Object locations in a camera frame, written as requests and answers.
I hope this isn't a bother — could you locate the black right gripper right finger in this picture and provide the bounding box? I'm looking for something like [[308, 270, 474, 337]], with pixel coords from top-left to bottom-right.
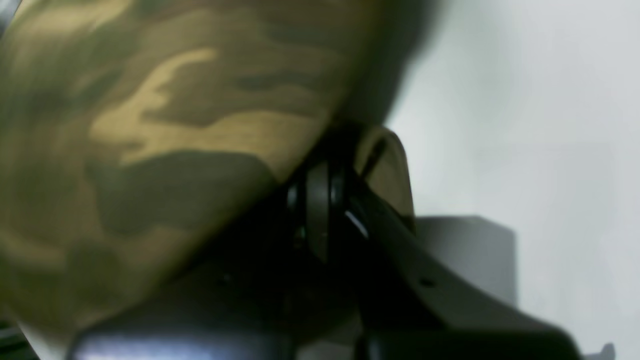
[[330, 165, 581, 360]]

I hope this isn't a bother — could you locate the camouflage T-shirt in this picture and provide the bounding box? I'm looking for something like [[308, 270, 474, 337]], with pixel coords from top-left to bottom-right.
[[1, 0, 426, 344]]

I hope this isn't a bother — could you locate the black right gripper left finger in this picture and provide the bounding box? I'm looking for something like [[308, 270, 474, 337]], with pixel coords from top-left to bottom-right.
[[68, 165, 330, 360]]

